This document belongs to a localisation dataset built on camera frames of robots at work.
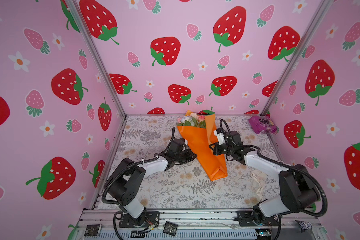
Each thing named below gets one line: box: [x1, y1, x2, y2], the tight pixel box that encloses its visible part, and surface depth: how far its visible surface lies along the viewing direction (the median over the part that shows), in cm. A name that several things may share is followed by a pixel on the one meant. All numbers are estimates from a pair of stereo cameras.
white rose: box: [181, 115, 193, 124], surface depth 113 cm
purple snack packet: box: [248, 116, 277, 135], surface depth 110 cm
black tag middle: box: [163, 221, 178, 237], surface depth 71 cm
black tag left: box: [84, 224, 102, 237], surface depth 71 cm
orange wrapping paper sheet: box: [177, 114, 228, 182], surface depth 95 cm
